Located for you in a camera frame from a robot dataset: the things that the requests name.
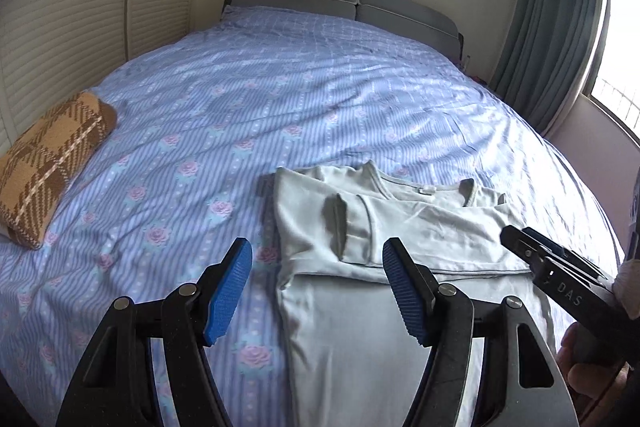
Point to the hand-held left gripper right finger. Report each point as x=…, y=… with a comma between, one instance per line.
x=405, y=297

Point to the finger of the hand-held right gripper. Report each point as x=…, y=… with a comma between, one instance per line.
x=565, y=254
x=522, y=247

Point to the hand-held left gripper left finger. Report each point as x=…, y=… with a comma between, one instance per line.
x=227, y=302

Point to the light grey shirt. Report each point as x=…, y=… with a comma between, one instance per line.
x=350, y=357

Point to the person's right hand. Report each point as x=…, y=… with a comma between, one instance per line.
x=590, y=377

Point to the blue floral striped blanket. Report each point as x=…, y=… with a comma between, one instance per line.
x=280, y=107

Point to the window with railing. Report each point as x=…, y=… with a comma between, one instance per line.
x=620, y=57

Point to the grey-blue curtain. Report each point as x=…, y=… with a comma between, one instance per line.
x=550, y=27

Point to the brown plaid folded sweater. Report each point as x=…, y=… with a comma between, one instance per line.
x=47, y=162

